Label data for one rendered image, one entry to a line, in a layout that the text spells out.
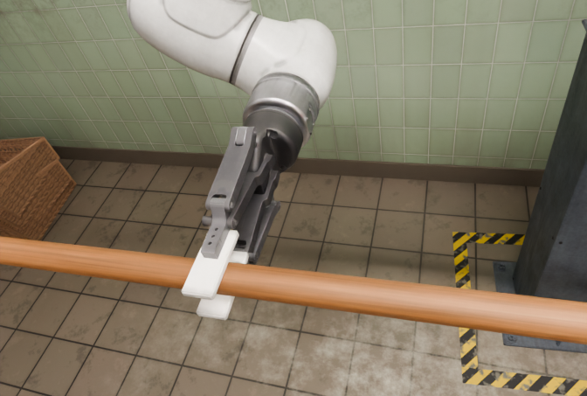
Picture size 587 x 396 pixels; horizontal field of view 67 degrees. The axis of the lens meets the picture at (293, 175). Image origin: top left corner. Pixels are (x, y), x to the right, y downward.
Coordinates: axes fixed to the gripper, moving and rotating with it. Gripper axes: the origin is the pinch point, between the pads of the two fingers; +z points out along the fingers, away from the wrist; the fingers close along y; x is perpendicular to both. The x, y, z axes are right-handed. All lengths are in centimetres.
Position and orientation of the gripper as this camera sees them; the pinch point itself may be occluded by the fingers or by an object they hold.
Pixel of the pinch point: (217, 273)
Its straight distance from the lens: 43.5
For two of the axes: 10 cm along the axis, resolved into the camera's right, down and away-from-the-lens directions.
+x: -9.5, -0.5, 3.0
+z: -2.4, 7.3, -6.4
